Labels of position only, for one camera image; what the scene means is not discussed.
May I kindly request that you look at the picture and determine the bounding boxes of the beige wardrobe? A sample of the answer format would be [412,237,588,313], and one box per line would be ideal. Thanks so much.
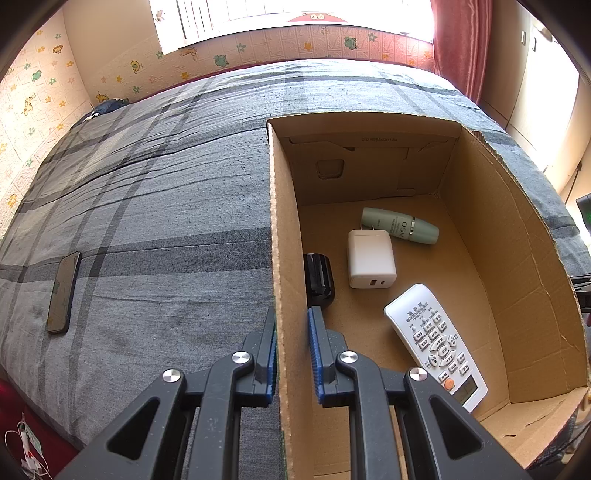
[480,0,591,204]

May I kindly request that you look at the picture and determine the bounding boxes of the black smartphone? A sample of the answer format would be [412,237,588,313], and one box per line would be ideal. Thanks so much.
[46,251,81,335]

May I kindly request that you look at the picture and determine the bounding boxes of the red mattress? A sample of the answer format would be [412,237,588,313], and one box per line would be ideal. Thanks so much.
[0,364,84,480]

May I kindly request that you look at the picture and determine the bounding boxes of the dark blue cloth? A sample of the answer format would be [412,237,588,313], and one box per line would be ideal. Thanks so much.
[85,98,130,121]

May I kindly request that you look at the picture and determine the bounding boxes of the white charger plug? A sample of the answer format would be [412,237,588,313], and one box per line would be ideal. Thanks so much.
[347,226,398,290]

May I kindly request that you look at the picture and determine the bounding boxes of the pale green bottle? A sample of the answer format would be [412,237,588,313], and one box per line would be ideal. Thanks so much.
[361,207,439,246]

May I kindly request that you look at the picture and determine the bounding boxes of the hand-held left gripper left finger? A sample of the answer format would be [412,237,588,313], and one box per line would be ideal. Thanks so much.
[55,305,278,480]

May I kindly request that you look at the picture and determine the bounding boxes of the red curtain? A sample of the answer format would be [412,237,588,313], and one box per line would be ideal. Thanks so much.
[431,0,495,107]

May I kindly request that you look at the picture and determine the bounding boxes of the grey plaid bed sheet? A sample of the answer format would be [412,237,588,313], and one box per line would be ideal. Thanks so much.
[0,58,591,480]

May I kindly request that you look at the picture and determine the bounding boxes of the small black case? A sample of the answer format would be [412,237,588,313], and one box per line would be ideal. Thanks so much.
[302,252,335,311]

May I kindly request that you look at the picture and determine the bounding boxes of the white cables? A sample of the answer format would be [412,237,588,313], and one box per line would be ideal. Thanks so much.
[4,413,51,478]

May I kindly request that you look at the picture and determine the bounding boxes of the white remote control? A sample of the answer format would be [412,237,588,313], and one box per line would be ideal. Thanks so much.
[384,283,489,413]

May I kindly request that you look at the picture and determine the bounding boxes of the window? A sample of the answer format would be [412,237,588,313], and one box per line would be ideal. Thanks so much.
[150,0,435,54]

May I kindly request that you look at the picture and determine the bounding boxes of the brown cardboard box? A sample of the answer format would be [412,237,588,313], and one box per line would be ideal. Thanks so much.
[266,111,591,480]

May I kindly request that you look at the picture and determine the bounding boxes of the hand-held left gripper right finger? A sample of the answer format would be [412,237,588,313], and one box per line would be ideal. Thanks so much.
[307,305,532,480]

